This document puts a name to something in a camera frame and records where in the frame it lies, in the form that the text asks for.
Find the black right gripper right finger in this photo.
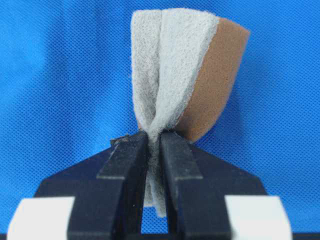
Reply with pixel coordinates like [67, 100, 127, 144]
[160, 132, 260, 240]

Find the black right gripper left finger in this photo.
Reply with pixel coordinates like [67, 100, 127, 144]
[34, 131, 149, 240]

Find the brown and white sponge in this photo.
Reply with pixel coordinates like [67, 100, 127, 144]
[130, 8, 250, 218]

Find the blue cloth mat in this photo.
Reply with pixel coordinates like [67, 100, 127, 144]
[0, 0, 320, 233]

